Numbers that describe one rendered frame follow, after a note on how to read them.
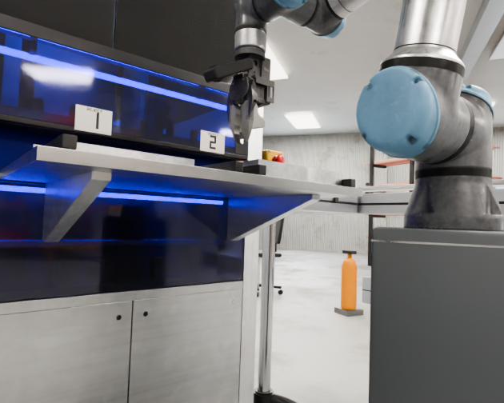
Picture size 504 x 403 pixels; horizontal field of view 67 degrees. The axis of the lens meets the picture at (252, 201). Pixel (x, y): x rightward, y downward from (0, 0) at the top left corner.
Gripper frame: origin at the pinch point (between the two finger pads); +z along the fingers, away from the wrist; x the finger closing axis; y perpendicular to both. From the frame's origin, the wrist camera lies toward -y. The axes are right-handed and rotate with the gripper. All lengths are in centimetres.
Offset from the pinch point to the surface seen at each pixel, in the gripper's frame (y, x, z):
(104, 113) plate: -22.5, 25.3, -5.4
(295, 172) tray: 6.4, -12.1, 8.4
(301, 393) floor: 82, 53, 99
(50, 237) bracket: -33.7, 19.8, 24.2
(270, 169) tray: -0.7, -12.0, 8.6
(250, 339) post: 27, 25, 57
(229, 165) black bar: -11.6, -12.8, 9.2
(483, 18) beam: 397, 91, -211
